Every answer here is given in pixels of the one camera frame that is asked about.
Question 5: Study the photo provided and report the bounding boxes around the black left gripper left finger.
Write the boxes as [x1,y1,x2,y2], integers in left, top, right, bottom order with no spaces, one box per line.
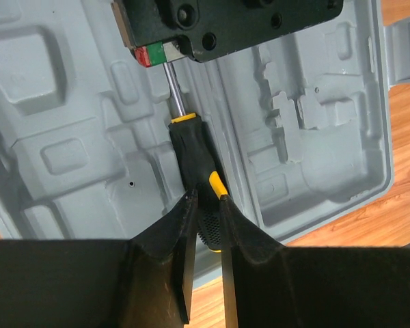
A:
[0,191,198,327]

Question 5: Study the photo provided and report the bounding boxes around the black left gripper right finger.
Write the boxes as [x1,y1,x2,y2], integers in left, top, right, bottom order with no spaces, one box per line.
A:
[220,196,410,327]

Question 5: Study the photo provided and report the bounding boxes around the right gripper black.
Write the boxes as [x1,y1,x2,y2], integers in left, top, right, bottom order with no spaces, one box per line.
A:
[111,0,344,68]

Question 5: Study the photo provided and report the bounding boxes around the flathead screwdriver black yellow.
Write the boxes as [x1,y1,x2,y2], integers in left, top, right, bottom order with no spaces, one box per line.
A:
[163,62,228,253]

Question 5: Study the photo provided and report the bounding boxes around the grey plastic tool case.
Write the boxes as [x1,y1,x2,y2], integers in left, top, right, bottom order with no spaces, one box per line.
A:
[0,1,410,243]

